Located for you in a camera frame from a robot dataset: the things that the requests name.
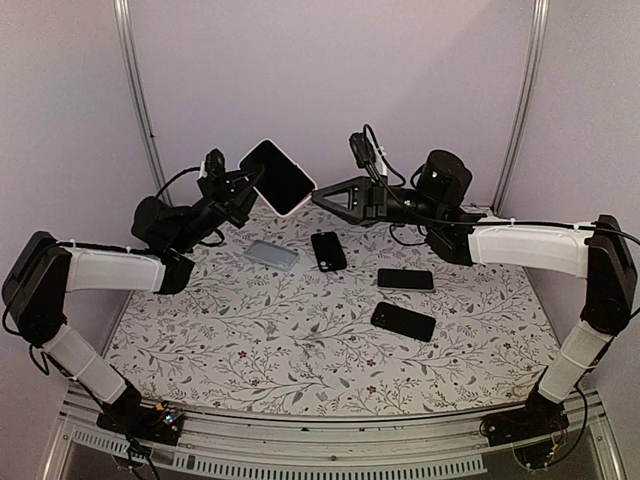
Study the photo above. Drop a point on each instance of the right aluminium frame post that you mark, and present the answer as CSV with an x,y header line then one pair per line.
x,y
533,58

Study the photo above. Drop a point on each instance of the front aluminium rail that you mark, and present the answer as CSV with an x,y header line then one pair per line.
x,y
224,444

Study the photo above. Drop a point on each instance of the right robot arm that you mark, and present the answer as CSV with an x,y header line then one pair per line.
x,y
596,252

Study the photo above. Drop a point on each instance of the floral patterned table mat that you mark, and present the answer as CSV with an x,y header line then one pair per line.
x,y
248,337

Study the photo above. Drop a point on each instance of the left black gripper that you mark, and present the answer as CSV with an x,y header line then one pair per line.
x,y
227,196

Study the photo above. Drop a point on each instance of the aluminium frame post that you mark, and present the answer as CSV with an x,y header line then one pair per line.
x,y
124,27
533,58

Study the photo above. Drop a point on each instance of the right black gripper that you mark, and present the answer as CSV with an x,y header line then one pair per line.
x,y
374,200

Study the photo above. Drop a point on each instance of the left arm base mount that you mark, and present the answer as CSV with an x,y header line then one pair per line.
x,y
159,424

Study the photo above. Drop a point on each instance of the black phone case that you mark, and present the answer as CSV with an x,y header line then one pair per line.
x,y
328,251

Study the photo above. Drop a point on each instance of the light blue phone case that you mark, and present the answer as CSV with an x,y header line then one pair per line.
x,y
271,255

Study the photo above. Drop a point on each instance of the left aluminium frame post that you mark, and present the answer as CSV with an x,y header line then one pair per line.
x,y
124,27

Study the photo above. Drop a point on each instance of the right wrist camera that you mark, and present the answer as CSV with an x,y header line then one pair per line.
x,y
362,150

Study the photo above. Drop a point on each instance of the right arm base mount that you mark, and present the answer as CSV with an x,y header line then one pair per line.
x,y
542,434

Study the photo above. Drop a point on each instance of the black phone with white edge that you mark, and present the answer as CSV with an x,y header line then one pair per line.
x,y
284,185

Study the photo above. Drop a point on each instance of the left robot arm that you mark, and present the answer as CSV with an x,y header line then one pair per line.
x,y
48,269

